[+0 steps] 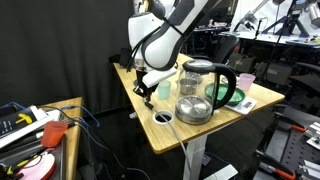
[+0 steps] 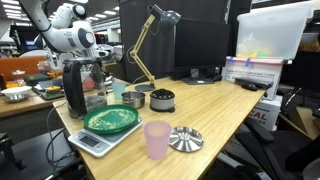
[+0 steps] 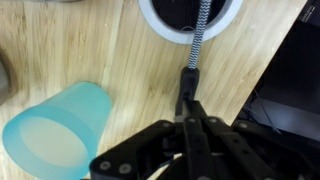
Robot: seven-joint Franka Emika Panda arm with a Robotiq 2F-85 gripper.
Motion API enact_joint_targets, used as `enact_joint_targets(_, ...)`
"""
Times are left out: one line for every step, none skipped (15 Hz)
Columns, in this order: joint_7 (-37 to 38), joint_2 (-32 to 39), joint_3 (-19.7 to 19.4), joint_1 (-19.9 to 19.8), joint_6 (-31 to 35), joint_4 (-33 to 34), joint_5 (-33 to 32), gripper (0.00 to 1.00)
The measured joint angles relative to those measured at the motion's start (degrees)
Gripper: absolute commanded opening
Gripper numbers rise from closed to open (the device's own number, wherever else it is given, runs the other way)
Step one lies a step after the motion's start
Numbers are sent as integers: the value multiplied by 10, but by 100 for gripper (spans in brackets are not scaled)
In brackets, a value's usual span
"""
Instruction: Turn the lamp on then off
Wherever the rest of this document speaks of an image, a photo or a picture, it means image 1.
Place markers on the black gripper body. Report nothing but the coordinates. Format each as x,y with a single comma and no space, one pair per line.
141,78

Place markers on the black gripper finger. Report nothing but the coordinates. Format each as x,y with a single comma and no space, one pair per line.
138,90
148,94

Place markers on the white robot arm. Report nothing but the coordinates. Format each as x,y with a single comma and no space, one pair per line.
160,50

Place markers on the gray articulated desk lamp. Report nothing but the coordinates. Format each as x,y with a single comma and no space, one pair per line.
248,16

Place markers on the silver lamp head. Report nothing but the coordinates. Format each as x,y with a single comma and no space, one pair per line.
315,15

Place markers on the teal plastic cup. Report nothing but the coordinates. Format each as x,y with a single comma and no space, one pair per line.
164,90

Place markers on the small white plug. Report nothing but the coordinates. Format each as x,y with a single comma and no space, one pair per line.
133,115

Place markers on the black box device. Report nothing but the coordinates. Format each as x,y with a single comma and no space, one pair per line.
120,58

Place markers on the steel cup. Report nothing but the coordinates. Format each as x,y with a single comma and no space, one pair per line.
188,87
198,78

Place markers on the black mesh chair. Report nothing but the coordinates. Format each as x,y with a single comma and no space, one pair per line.
226,46

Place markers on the green plate with grains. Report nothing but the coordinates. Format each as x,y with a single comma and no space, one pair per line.
239,96

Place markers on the orange plastic cup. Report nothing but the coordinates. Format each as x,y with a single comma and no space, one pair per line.
53,133

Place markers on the white kitchen scale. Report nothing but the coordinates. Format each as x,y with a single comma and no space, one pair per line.
245,106

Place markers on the pink plastic cup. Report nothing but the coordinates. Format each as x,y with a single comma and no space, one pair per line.
246,82

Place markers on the pink disc with red rim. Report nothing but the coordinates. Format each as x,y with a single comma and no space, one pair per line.
36,166

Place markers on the black equipment case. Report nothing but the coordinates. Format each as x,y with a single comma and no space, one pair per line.
276,71

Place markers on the yellow black hand tool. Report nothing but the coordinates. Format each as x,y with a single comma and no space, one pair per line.
20,164

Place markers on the dark metal cart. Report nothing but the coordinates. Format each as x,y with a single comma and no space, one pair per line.
293,150

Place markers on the black tripod stand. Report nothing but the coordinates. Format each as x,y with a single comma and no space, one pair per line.
286,20

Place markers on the black office chair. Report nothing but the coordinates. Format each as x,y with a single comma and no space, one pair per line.
305,80

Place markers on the white desk leg frame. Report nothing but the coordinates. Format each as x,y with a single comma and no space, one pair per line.
195,156

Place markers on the silver aluminium bracket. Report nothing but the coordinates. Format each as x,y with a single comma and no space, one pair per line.
315,131
311,166

